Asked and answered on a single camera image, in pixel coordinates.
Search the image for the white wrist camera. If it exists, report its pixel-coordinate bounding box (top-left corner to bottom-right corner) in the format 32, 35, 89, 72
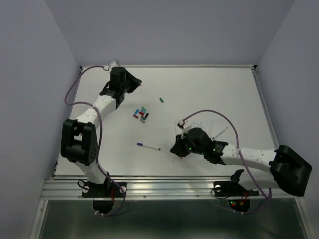
103, 60, 121, 72
177, 119, 192, 139

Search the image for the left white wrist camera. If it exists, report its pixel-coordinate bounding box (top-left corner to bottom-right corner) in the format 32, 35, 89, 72
103, 60, 121, 72

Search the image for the purple capped marker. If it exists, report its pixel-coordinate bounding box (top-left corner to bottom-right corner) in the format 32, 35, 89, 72
137, 142, 161, 151

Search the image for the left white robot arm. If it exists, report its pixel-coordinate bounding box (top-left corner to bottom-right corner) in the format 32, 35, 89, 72
60, 66, 142, 196

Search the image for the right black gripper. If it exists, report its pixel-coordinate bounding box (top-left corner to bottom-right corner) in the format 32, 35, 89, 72
170, 130, 205, 156

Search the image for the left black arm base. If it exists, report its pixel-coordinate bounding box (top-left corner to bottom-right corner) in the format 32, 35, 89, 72
77, 179, 127, 217

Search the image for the aluminium front rail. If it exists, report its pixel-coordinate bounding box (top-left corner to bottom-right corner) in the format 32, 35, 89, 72
39, 174, 306, 200

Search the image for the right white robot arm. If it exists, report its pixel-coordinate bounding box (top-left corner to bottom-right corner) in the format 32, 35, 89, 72
170, 128, 312, 197

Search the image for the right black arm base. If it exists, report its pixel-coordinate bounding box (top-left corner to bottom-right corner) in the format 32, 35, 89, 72
211, 181, 259, 213

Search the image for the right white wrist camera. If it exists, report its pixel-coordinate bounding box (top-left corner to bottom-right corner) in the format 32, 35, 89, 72
177, 119, 192, 139

